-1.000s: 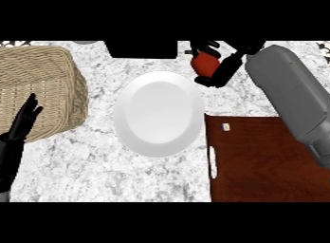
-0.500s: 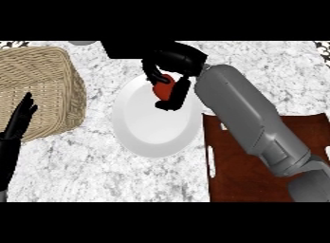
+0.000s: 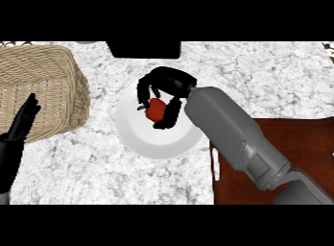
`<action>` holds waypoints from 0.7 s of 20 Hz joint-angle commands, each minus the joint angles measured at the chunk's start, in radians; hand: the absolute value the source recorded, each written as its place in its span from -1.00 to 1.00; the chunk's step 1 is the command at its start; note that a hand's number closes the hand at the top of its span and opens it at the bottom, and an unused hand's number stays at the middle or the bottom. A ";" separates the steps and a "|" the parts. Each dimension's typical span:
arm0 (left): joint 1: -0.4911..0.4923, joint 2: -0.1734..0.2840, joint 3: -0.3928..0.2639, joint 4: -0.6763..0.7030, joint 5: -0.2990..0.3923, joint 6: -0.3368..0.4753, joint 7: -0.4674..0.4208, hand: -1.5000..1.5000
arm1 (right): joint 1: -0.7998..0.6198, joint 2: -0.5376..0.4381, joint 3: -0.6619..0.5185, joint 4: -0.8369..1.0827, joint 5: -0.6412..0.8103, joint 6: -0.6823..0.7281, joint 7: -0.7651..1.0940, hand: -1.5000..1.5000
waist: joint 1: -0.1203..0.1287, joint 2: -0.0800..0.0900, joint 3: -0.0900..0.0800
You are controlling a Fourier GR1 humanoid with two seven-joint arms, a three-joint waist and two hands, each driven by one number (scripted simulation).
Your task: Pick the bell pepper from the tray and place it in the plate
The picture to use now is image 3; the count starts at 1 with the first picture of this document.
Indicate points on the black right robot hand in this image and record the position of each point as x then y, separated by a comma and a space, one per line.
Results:
173, 81

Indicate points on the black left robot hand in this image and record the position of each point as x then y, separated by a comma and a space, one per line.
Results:
12, 141

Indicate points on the red bell pepper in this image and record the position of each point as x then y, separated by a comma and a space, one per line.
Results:
156, 109

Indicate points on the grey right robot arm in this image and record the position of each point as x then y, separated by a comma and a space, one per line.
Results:
231, 134

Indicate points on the white plate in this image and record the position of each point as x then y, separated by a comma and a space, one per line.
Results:
150, 141

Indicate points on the brown wooden tray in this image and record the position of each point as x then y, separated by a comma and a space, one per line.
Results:
311, 150

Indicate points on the black appliance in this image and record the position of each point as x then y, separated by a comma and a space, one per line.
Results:
143, 49

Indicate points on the wicker basket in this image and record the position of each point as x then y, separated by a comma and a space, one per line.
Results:
33, 89

